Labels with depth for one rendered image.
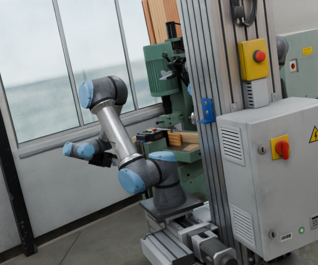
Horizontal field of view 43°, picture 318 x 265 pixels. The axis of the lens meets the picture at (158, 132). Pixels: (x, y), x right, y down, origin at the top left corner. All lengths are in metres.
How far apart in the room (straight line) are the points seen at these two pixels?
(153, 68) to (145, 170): 0.91
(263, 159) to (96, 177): 2.68
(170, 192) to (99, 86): 0.55
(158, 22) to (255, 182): 2.91
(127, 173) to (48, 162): 2.01
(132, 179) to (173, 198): 0.23
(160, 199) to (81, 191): 2.06
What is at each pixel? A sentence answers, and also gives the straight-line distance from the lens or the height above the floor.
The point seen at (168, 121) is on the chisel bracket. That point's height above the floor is 1.03.
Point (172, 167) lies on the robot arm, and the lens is 1.75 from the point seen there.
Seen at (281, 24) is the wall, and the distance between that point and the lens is 4.69.
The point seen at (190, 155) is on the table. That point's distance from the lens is 2.24.
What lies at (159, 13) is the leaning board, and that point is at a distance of 4.07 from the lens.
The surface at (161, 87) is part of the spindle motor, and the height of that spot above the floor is 1.25.
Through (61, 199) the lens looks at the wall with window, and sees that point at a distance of 3.71.
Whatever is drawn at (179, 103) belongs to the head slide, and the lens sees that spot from 2.57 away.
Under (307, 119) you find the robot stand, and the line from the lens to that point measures 1.39.
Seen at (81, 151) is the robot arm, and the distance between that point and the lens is 2.04.
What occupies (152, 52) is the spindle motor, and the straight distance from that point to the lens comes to 2.42.
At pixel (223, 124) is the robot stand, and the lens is 1.38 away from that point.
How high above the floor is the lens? 1.51
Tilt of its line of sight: 12 degrees down
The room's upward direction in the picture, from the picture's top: 10 degrees counter-clockwise
